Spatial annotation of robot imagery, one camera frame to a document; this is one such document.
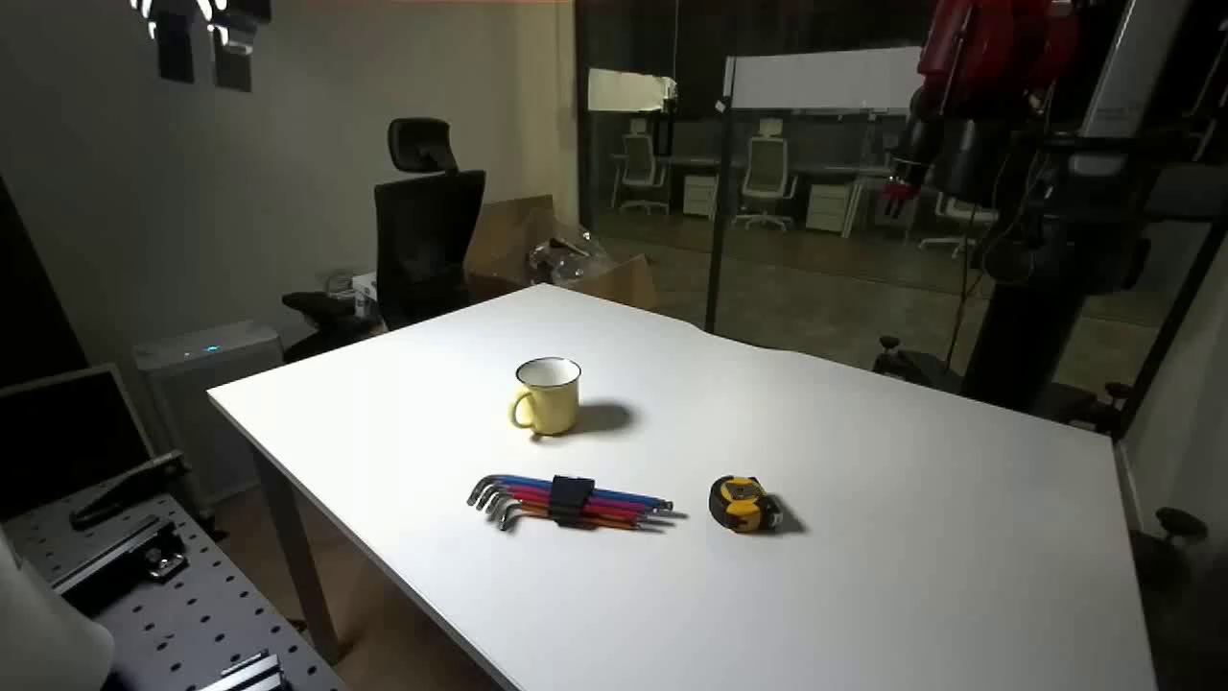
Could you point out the yellow enamel mug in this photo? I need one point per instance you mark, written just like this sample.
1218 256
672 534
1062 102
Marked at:
558 406

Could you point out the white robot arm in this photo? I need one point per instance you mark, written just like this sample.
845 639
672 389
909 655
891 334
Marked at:
1135 64

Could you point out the clear plastic bag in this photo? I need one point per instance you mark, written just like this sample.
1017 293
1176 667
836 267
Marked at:
571 256

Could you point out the brown cardboard box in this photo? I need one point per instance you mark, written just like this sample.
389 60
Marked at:
504 234

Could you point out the black stand pole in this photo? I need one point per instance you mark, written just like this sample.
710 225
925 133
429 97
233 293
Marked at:
718 218

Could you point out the white mesh office chair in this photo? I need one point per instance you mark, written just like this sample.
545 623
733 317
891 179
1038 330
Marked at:
769 170
637 164

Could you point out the yellow black tape measure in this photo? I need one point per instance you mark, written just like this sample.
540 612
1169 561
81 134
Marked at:
737 500

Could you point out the black office chair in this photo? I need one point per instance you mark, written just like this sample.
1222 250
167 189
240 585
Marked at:
429 244

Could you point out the white office cabinet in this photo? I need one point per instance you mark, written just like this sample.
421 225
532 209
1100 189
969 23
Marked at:
841 209

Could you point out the white whiteboard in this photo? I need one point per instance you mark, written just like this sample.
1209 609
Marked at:
818 78

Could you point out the white air purifier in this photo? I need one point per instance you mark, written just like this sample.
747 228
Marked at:
211 385

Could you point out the red robot in background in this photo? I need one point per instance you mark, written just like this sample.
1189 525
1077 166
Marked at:
985 50

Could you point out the metal optical breadboard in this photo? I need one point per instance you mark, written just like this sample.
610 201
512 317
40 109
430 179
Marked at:
177 627

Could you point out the dark laptop screen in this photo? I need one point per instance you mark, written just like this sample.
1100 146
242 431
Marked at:
62 434

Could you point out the white wall sign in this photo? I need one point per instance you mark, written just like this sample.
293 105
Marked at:
631 91

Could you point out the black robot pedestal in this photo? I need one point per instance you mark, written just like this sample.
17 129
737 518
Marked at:
1024 330

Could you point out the dark wall panels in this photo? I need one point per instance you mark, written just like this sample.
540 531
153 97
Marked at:
192 40

